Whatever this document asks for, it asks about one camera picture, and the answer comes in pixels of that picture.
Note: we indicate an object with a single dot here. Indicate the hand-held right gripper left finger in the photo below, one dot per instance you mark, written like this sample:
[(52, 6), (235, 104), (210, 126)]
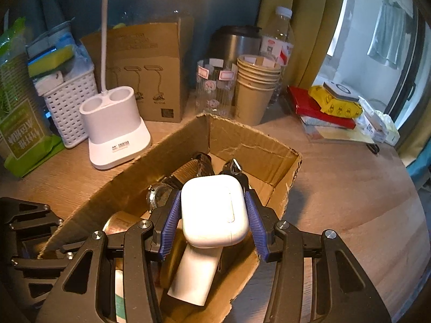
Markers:
[(170, 222)]

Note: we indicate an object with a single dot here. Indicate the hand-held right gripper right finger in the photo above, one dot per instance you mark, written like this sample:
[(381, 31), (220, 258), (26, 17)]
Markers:
[(254, 225)]

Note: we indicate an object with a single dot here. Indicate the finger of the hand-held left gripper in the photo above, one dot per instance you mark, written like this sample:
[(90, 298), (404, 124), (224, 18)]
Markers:
[(16, 217), (50, 257)]

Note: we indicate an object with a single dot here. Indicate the white earbuds case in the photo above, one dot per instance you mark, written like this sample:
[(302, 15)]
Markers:
[(212, 208)]

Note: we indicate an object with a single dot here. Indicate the wristwatch with brown band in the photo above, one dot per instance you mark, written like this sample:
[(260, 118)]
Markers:
[(185, 173)]

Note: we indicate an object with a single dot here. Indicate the gold metal can red label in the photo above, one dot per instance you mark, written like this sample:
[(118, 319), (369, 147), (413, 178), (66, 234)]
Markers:
[(116, 225)]

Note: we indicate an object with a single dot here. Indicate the white small box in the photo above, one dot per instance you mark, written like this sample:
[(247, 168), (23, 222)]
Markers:
[(192, 276)]

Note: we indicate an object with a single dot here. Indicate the black pliers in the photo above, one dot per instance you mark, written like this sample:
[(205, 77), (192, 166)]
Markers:
[(235, 170)]

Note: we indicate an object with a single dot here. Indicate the cardboard box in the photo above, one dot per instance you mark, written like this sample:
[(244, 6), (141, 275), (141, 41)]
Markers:
[(249, 148)]

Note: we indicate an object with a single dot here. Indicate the white bottle green label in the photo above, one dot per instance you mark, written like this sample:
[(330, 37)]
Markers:
[(120, 296)]

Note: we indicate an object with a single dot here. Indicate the green pack of paper cups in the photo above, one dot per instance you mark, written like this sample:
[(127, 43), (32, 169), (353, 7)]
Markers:
[(20, 124)]

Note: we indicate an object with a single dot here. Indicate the white desk lamp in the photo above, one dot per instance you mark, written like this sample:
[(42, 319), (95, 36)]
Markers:
[(114, 141)]

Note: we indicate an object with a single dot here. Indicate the stack of papers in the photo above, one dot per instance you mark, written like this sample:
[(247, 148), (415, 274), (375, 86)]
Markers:
[(336, 136)]

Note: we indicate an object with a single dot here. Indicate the white woven plastic basket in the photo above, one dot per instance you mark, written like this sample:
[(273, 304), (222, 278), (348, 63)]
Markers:
[(70, 107)]

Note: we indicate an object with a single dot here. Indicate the red book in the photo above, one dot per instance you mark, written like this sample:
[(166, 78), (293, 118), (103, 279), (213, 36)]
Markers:
[(303, 104)]

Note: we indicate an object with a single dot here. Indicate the stack of brown paper cups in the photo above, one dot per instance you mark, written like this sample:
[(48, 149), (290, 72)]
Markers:
[(256, 94)]

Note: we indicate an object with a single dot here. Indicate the white block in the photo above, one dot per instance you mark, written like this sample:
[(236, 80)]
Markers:
[(50, 82)]

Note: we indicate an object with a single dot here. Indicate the black scissors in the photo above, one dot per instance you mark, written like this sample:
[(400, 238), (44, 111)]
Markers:
[(373, 148)]

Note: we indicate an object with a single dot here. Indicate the floral glass jar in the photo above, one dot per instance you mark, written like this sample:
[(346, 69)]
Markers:
[(215, 87)]

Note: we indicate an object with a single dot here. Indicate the yellow printed packet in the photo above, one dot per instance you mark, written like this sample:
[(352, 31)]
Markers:
[(336, 109)]

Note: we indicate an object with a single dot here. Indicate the brown lamp carton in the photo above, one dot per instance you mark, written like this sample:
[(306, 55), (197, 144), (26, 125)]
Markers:
[(158, 74)]

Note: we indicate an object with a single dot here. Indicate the yellow green sponge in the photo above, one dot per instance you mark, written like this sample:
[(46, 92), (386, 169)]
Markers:
[(50, 62)]

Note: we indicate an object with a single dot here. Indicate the white round-marked pad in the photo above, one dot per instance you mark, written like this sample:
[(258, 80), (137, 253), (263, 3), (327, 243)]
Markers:
[(340, 91)]

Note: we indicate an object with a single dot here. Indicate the clear plastic bags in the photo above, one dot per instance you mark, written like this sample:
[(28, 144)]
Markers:
[(84, 57)]

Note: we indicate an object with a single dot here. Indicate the blue packet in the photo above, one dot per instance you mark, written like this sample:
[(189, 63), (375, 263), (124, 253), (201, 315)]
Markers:
[(50, 40)]

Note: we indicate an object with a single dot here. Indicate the steel thermos flask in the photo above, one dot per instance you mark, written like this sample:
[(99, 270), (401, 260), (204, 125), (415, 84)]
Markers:
[(235, 43)]

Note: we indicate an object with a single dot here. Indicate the clear plastic water bottle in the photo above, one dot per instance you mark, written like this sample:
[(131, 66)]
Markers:
[(277, 30)]

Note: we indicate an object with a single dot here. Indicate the yellow curtain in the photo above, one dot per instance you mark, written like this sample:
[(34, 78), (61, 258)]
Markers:
[(309, 23)]

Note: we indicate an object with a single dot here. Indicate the dark blue curtain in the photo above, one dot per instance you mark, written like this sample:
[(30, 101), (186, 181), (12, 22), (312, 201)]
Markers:
[(50, 0)]

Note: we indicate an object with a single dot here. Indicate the hanging grey shirt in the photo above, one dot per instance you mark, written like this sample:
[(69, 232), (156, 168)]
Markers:
[(390, 33)]

